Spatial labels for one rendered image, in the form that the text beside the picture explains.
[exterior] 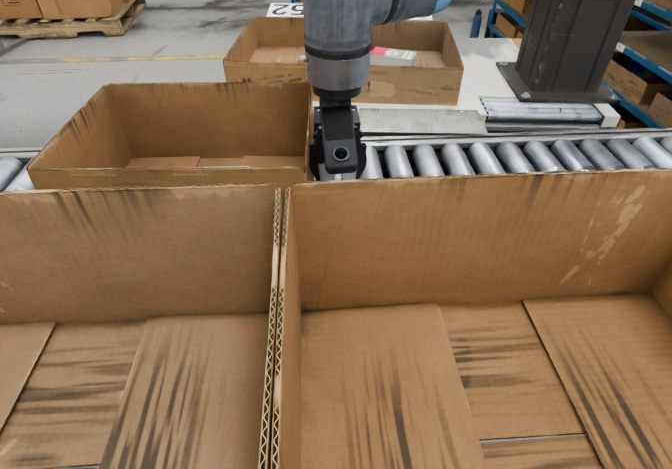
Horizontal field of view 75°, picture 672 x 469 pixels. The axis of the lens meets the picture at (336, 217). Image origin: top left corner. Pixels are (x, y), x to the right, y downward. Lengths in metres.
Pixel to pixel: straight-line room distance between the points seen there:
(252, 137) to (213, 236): 0.55
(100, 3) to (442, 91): 3.73
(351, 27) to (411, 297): 0.33
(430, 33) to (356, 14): 0.95
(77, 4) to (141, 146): 3.66
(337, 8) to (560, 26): 0.79
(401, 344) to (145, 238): 0.26
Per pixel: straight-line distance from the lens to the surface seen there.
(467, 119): 1.14
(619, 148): 1.18
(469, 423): 0.42
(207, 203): 0.38
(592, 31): 1.31
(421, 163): 0.96
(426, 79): 1.16
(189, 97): 0.92
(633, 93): 2.58
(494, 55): 1.58
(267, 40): 1.56
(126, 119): 0.98
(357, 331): 0.45
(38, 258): 0.48
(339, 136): 0.62
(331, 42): 0.59
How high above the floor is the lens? 1.26
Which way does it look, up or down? 40 degrees down
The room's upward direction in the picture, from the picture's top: straight up
